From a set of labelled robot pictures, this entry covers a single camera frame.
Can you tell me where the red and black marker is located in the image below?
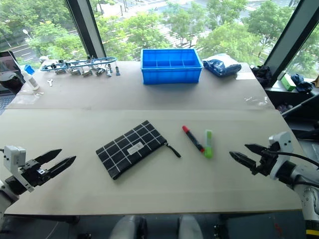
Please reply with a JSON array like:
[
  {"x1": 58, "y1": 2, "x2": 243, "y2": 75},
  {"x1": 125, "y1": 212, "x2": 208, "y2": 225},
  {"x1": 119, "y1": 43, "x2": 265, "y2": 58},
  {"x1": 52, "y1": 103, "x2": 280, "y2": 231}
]
[{"x1": 181, "y1": 125, "x2": 205, "y2": 153}]

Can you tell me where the blue plastic divided bin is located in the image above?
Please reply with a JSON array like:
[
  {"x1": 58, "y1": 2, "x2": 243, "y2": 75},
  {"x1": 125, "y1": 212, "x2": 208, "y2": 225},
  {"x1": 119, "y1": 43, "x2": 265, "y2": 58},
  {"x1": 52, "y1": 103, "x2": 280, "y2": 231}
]
[{"x1": 140, "y1": 48, "x2": 204, "y2": 85}]

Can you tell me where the grey rounded shape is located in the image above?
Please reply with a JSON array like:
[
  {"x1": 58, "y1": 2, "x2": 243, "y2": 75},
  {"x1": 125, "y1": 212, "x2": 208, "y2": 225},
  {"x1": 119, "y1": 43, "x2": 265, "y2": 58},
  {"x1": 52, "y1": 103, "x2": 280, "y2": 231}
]
[
  {"x1": 177, "y1": 214, "x2": 204, "y2": 239},
  {"x1": 109, "y1": 215, "x2": 148, "y2": 239}
]

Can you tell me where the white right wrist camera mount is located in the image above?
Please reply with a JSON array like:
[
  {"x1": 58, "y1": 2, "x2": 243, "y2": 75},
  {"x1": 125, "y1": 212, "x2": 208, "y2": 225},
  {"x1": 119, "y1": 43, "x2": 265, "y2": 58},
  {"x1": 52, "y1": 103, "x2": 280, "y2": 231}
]
[{"x1": 268, "y1": 131, "x2": 293, "y2": 180}]

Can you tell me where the clear plastic film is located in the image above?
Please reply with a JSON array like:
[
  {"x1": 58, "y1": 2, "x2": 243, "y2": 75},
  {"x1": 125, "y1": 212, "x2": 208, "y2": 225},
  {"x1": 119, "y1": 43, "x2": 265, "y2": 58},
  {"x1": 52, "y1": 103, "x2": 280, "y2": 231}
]
[{"x1": 243, "y1": 95, "x2": 269, "y2": 107}]

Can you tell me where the black rounded object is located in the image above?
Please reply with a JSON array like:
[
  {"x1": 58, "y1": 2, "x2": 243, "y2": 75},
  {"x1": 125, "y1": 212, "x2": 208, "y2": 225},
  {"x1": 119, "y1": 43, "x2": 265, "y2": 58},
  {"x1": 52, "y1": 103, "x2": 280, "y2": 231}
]
[{"x1": 0, "y1": 72, "x2": 24, "y2": 95}]

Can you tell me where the white squeeze bottle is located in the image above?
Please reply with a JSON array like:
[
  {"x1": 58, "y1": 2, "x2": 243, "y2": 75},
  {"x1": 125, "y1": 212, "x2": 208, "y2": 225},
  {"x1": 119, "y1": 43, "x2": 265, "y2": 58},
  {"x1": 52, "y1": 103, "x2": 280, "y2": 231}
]
[{"x1": 20, "y1": 69, "x2": 41, "y2": 91}]

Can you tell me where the dark window frame post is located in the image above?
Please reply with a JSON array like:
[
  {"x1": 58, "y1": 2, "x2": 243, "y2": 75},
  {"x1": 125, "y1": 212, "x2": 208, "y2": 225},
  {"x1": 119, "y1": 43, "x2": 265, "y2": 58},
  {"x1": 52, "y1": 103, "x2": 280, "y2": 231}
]
[
  {"x1": 64, "y1": 0, "x2": 107, "y2": 61},
  {"x1": 262, "y1": 0, "x2": 319, "y2": 88}
]

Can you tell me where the dark laptop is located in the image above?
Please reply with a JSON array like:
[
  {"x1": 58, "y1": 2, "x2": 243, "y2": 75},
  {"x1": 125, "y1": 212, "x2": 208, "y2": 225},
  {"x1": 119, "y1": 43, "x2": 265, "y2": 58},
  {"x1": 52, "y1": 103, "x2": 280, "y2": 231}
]
[{"x1": 0, "y1": 50, "x2": 21, "y2": 116}]

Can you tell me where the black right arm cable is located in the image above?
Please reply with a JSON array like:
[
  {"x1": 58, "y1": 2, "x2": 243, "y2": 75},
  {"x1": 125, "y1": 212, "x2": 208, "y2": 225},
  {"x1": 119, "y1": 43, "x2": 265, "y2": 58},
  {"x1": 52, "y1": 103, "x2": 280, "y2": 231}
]
[{"x1": 273, "y1": 150, "x2": 319, "y2": 170}]

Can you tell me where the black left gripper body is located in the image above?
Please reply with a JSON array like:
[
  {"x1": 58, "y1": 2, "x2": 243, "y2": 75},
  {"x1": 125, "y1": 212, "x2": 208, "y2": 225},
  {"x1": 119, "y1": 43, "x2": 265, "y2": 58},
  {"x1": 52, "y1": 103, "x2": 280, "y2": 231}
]
[{"x1": 21, "y1": 160, "x2": 52, "y2": 188}]

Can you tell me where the grey metal pole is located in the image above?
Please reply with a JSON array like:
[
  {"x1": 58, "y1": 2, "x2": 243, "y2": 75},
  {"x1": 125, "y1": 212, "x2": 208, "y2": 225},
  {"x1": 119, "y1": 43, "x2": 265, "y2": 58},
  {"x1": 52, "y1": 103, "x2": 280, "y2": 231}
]
[{"x1": 281, "y1": 93, "x2": 319, "y2": 118}]

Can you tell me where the green and white box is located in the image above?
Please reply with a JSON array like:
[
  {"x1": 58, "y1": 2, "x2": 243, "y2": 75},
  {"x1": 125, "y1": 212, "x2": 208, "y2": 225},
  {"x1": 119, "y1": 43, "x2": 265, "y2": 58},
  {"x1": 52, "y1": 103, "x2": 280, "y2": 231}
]
[{"x1": 280, "y1": 73, "x2": 297, "y2": 92}]

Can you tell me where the blue plastic bag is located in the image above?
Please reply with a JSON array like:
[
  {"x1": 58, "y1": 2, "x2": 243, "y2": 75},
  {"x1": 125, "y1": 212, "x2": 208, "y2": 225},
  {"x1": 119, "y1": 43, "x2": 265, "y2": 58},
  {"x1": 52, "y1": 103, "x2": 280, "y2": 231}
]
[{"x1": 202, "y1": 53, "x2": 242, "y2": 78}]

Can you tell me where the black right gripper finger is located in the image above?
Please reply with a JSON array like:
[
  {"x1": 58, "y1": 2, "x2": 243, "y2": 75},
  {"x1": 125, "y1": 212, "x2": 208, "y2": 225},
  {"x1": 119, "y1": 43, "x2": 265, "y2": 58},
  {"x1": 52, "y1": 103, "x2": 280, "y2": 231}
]
[
  {"x1": 244, "y1": 143, "x2": 269, "y2": 156},
  {"x1": 229, "y1": 150, "x2": 258, "y2": 173}
]

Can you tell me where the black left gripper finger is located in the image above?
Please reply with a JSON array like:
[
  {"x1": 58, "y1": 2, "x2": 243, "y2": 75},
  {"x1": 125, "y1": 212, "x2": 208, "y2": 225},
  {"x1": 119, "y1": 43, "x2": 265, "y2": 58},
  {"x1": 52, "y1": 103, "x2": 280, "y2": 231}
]
[
  {"x1": 46, "y1": 155, "x2": 77, "y2": 179},
  {"x1": 34, "y1": 148, "x2": 63, "y2": 165}
]

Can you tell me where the black checkered pencil pouch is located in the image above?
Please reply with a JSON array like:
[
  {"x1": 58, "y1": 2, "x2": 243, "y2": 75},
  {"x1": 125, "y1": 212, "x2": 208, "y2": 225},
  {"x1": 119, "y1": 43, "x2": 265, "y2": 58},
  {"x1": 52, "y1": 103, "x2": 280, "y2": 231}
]
[{"x1": 95, "y1": 120, "x2": 182, "y2": 180}]

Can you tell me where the dark blue cloth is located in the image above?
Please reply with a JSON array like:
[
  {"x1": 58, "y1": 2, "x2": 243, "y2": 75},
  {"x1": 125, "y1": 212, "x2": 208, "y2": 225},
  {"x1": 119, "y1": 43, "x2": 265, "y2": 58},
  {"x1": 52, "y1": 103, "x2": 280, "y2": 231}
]
[{"x1": 291, "y1": 73, "x2": 314, "y2": 94}]

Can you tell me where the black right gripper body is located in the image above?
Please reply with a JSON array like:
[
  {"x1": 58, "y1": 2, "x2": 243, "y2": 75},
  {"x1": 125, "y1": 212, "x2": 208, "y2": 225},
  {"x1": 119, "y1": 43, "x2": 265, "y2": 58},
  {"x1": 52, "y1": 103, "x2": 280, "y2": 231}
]
[{"x1": 250, "y1": 141, "x2": 281, "y2": 177}]

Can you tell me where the dark crumpled cloth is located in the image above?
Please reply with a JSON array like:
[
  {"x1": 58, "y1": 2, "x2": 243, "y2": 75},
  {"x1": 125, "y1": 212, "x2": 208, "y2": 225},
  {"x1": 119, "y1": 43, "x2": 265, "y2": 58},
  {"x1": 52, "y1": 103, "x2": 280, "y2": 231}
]
[{"x1": 250, "y1": 65, "x2": 273, "y2": 88}]

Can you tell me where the green highlighter pen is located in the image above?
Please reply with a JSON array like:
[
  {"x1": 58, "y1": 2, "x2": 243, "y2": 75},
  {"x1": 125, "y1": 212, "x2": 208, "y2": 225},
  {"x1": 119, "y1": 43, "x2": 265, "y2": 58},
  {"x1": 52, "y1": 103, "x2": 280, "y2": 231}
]
[{"x1": 204, "y1": 129, "x2": 214, "y2": 159}]

